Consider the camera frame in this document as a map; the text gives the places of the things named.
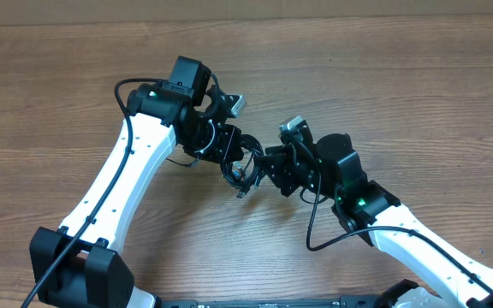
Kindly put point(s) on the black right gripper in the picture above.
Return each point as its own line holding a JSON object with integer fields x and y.
{"x": 285, "y": 169}

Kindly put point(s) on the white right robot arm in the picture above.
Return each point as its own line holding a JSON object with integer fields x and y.
{"x": 331, "y": 168}

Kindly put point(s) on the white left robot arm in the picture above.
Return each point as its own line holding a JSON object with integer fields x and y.
{"x": 80, "y": 264}

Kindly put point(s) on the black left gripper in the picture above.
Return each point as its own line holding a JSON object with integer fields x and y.
{"x": 230, "y": 142}

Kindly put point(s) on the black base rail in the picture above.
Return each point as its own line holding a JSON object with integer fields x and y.
{"x": 342, "y": 301}

